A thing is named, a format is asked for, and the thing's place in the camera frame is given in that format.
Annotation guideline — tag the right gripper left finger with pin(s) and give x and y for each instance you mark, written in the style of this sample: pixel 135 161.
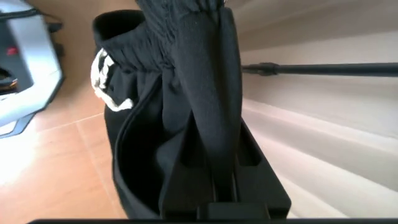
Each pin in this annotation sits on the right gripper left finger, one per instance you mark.
pixel 183 186

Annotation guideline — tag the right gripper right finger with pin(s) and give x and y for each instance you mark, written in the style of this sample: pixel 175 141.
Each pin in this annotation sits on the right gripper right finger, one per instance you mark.
pixel 261 183

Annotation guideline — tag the black garment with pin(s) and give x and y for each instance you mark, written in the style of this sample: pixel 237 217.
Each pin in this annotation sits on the black garment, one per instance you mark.
pixel 202 77

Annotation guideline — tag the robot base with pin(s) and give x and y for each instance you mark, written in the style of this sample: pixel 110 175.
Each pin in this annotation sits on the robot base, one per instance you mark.
pixel 34 62

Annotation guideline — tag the black clothes rack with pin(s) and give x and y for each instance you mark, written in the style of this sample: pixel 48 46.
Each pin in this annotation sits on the black clothes rack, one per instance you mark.
pixel 326 69

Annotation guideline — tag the beige curtain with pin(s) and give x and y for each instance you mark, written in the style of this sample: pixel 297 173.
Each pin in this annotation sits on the beige curtain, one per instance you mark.
pixel 326 140

